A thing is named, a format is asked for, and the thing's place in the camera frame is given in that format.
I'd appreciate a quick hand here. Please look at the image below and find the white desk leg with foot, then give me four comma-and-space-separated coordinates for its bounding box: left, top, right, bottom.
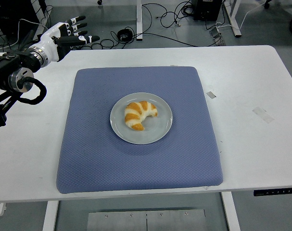
223, 0, 243, 38

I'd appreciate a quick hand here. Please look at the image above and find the grey round plate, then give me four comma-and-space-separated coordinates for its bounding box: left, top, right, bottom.
109, 92, 173, 145

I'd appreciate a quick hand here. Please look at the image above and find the white slanted desk leg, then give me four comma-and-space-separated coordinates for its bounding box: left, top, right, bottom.
36, 0, 51, 34

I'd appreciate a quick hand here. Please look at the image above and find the black table control panel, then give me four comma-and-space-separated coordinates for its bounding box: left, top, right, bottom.
254, 187, 292, 197

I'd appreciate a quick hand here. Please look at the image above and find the blue quilted mat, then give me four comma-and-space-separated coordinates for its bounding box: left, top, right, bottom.
56, 66, 225, 195

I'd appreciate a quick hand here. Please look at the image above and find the grey foot pedal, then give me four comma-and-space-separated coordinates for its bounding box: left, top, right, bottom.
209, 27, 227, 47

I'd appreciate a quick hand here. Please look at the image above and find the croissant bread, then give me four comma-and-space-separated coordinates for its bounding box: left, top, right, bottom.
124, 101, 158, 132

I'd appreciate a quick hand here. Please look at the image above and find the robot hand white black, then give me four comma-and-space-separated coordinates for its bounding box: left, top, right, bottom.
37, 15, 100, 63

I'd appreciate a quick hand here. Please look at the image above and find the white cable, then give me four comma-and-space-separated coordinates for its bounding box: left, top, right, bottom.
215, 0, 266, 31
0, 18, 44, 53

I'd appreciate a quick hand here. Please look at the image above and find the black computer case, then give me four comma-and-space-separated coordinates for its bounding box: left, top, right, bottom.
193, 0, 223, 21

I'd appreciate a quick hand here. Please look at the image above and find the white desk leg straight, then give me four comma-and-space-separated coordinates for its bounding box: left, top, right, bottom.
135, 0, 143, 41

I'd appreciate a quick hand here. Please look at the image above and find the white table leg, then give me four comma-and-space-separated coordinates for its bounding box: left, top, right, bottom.
221, 192, 241, 231
41, 200, 60, 231

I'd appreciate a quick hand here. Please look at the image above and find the large clear tape piece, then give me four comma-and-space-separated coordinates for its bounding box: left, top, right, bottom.
252, 106, 275, 124

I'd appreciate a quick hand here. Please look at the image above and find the coiled black cable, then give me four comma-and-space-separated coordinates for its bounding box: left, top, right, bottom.
117, 28, 134, 43

